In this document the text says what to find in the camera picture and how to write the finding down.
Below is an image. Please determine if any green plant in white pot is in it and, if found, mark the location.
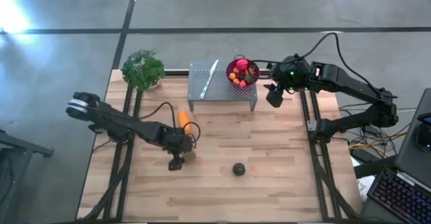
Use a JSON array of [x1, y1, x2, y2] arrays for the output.
[[121, 49, 166, 92]]

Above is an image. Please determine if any purple plastic colander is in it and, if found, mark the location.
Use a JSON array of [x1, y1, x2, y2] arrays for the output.
[[225, 54, 261, 89]]

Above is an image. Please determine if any black round device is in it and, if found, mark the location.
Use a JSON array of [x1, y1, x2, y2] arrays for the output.
[[414, 124, 431, 153]]

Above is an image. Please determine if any grey laptop with backlit keyboard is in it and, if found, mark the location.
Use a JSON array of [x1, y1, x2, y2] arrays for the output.
[[359, 87, 431, 224]]

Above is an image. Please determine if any large dark purple fruit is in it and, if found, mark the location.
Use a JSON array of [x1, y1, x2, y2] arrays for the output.
[[232, 162, 246, 177]]

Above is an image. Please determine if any black metal stand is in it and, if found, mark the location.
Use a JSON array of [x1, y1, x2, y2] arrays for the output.
[[0, 129, 55, 224]]

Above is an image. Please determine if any green brown kiwi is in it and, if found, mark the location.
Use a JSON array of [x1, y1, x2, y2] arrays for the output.
[[183, 149, 199, 165]]

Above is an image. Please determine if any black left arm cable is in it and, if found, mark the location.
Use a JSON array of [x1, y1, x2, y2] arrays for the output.
[[137, 102, 202, 148]]

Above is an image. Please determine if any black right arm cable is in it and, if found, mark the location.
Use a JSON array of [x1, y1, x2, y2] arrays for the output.
[[251, 32, 385, 99]]

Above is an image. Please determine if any silver table knife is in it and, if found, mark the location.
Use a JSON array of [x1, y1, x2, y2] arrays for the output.
[[199, 59, 220, 100]]

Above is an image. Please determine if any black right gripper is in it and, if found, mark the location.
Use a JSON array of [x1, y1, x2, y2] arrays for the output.
[[251, 53, 313, 91]]

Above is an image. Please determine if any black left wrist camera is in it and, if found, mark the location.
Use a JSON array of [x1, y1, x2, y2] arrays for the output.
[[168, 156, 185, 172]]

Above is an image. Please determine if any yellow orange mango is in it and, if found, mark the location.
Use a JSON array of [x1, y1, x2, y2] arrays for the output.
[[177, 110, 193, 136]]

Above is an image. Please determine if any black desk beam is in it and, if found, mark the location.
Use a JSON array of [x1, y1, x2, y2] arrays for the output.
[[353, 153, 400, 180]]

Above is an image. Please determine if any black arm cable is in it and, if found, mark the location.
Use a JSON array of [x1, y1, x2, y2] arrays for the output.
[[137, 102, 202, 148], [251, 32, 385, 99]]

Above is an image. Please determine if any white printed paper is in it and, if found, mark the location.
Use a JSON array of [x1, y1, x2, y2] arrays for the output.
[[356, 176, 375, 202]]

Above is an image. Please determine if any grey perforated metal rack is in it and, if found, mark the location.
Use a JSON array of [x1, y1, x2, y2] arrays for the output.
[[187, 61, 259, 112]]

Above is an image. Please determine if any yellow cable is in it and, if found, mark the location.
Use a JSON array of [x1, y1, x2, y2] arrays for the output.
[[348, 131, 408, 151]]

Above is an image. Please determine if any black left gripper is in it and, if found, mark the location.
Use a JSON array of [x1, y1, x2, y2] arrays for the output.
[[157, 125, 197, 158]]

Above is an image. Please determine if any small device with blue screen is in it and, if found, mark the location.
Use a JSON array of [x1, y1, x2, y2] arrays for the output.
[[416, 112, 431, 126]]

